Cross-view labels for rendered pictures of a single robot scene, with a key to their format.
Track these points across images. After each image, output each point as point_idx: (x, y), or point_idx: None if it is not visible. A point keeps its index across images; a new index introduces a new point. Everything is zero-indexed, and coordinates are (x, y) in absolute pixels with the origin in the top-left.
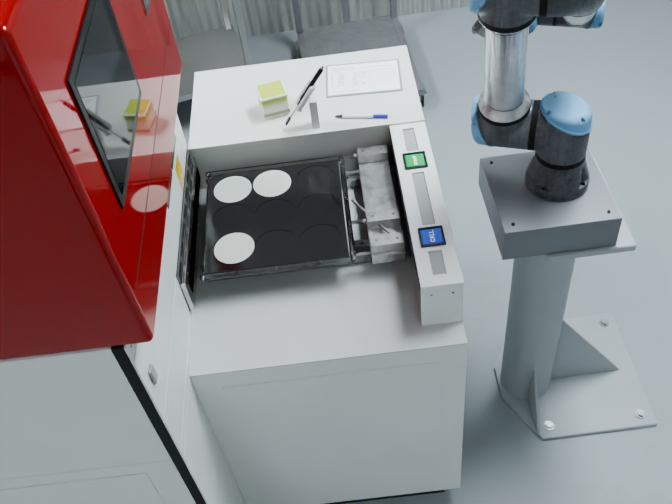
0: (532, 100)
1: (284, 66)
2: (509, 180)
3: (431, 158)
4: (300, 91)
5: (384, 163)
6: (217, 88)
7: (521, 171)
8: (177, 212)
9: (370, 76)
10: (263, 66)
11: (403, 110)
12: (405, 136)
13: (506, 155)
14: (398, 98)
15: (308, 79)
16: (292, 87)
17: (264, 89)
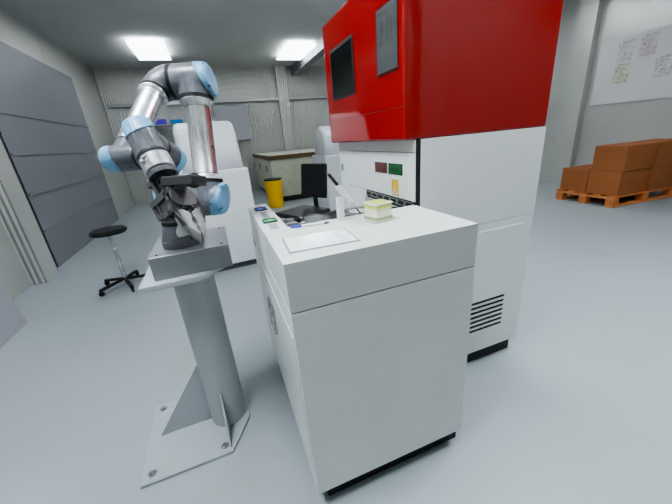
0: (187, 187)
1: (400, 235)
2: (213, 239)
3: (259, 223)
4: (368, 228)
5: None
6: (439, 220)
7: (203, 243)
8: (381, 187)
9: (312, 240)
10: (420, 233)
11: (279, 232)
12: (277, 227)
13: (209, 247)
14: (284, 235)
15: (368, 233)
16: (377, 228)
17: (382, 200)
